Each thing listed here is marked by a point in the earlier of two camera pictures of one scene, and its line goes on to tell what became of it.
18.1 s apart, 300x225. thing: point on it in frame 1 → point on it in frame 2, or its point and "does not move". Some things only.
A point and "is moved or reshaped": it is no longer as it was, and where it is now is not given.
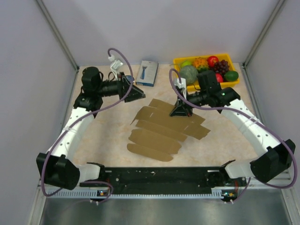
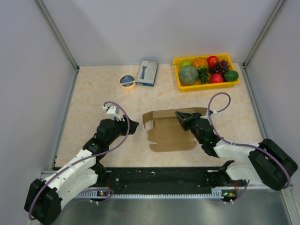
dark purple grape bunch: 221,67 does not move
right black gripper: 182,108 → 186,118
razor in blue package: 147,73 does not move
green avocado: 231,76 does not move
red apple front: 219,77 does not move
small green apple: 186,63 does not move
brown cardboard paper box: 157,134 is moved or reshaped
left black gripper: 126,84 → 124,124
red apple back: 211,61 does not move
